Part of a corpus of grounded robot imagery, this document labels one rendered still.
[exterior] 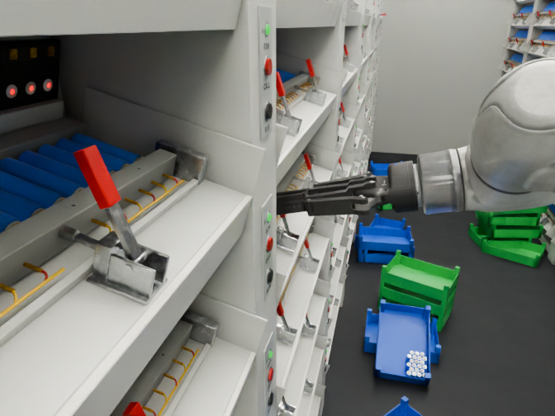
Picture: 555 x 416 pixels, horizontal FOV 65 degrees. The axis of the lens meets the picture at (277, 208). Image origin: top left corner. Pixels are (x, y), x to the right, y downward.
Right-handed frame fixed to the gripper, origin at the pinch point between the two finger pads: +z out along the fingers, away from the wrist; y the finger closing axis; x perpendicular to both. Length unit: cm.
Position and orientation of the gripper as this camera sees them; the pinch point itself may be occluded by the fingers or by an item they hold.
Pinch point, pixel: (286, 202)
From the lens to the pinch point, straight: 70.6
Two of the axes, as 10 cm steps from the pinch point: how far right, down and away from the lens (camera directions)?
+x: -2.2, -9.2, -3.3
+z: -9.4, 1.2, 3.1
